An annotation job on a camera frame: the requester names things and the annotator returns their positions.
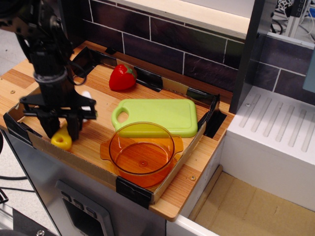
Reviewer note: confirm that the red toy strawberry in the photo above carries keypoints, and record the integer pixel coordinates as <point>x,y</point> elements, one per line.
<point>121,78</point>

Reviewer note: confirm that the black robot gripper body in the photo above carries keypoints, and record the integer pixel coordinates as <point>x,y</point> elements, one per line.
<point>58,99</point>

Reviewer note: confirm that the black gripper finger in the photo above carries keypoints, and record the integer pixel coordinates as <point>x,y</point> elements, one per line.
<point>50,125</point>
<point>74,126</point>

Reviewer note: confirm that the white toy sink drainboard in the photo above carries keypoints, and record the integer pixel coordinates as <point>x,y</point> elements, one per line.
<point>270,144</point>

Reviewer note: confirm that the green plastic cutting board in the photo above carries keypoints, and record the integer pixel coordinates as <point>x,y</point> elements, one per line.
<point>178,116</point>

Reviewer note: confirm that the cardboard fence with black tape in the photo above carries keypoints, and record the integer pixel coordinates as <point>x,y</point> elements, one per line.
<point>170,196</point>

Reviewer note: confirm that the orange transparent plastic pot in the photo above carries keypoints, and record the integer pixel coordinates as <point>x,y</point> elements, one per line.
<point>143,153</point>

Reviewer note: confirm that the white yellow toy knife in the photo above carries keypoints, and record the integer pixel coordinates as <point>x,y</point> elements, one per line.
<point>61,138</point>

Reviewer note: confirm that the grey toy oven front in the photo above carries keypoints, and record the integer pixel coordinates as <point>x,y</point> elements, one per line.
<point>77,204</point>

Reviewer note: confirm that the dark grey vertical post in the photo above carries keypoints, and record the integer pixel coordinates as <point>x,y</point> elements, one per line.
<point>260,23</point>

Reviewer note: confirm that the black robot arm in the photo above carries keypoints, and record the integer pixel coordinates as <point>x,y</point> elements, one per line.
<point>41,37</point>

